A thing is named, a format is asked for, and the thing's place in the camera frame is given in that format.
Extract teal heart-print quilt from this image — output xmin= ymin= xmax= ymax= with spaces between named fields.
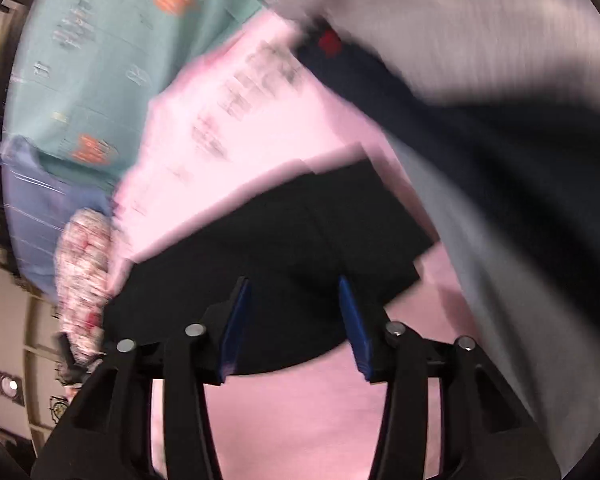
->
xmin=4 ymin=0 xmax=260 ymax=188

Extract pink floral bed sheet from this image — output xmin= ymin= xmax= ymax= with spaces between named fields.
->
xmin=112 ymin=8 xmax=495 ymax=479

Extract black pants with smiley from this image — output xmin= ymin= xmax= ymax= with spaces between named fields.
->
xmin=102 ymin=160 xmax=432 ymax=375

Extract red floral pillow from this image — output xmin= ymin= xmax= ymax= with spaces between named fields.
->
xmin=55 ymin=209 xmax=111 ymax=364

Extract blue plaid cloth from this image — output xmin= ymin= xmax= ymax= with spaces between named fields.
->
xmin=0 ymin=136 xmax=111 ymax=301

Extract grey and navy garment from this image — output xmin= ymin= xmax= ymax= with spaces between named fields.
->
xmin=263 ymin=0 xmax=600 ymax=479

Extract wooden shelf with frames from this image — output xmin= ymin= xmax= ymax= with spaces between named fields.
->
xmin=14 ymin=292 xmax=70 ymax=454

